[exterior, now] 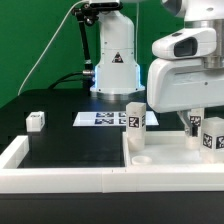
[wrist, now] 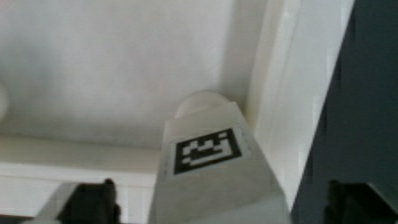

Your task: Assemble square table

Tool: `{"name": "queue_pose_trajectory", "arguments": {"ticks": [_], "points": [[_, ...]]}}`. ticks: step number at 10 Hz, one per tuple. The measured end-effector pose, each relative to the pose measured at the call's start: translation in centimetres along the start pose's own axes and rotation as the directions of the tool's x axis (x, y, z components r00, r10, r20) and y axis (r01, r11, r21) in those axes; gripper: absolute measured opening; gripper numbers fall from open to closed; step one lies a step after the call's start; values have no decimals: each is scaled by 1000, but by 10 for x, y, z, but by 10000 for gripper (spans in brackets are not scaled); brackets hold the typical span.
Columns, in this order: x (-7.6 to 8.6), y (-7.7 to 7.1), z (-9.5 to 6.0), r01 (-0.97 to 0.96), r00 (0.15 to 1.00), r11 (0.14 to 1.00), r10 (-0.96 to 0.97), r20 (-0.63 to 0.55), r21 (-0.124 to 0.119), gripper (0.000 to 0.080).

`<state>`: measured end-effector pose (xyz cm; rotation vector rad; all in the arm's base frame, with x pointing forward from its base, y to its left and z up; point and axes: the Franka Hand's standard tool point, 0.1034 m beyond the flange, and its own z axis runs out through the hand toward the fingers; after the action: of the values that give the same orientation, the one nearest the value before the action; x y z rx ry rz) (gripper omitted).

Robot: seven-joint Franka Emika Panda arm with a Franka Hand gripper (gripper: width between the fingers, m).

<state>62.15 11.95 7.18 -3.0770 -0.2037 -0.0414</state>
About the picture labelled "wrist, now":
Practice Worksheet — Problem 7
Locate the white square table top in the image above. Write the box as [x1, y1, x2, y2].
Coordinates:
[0, 0, 355, 224]

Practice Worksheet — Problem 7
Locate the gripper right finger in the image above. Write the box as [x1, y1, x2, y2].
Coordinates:
[323, 180, 398, 224]

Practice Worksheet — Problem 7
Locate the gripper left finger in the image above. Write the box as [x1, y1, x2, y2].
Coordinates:
[56, 179, 120, 224]

